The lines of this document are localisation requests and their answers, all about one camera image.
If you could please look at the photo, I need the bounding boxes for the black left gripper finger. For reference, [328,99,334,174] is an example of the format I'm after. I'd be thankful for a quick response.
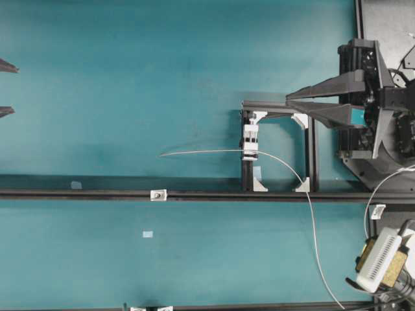
[0,106,15,118]
[0,59,19,73]

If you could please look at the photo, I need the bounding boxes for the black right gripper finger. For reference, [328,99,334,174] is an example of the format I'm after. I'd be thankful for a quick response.
[286,71,365,99]
[286,100,366,128]

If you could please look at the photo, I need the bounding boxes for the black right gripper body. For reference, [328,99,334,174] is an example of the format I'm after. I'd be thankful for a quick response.
[338,38,394,159]

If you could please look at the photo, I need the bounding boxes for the thin white wire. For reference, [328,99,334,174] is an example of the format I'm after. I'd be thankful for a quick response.
[157,149,346,310]

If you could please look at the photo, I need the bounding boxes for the silver t-nut plate with hole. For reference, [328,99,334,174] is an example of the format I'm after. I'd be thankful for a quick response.
[150,189,167,202]

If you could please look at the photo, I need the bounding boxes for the grey side table panel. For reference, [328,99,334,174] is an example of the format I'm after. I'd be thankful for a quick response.
[355,1,414,80]

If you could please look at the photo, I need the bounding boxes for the white barcode label tag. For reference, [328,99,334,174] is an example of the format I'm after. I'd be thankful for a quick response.
[371,204,386,220]

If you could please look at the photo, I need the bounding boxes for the white vented power adapter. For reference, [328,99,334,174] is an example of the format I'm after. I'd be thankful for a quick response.
[346,227,414,295]

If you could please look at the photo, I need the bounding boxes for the pale tape piece on table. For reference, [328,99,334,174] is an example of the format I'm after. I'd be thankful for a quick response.
[142,231,154,238]

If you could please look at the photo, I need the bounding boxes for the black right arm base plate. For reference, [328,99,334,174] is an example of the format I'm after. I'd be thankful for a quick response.
[342,152,414,193]

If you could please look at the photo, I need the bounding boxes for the white corner bracket lower right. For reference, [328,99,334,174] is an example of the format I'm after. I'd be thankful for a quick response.
[294,177,311,192]

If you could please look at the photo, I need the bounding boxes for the white corner bracket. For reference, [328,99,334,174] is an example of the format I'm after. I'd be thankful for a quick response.
[253,176,268,192]
[294,177,311,192]

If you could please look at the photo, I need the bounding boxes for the black square extrusion frame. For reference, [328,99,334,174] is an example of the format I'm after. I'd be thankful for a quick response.
[239,100,318,192]

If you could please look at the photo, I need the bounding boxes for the long black aluminium rail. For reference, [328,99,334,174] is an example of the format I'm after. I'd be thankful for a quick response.
[1,189,414,205]

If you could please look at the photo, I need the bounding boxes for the white wire clamp block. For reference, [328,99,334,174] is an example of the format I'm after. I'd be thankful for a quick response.
[241,119,259,161]

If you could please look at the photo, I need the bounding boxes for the white corner bracket lower left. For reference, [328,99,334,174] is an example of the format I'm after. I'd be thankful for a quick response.
[253,176,268,192]

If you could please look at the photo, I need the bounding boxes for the bottom edge black rail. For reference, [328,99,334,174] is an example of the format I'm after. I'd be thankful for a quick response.
[123,301,415,311]

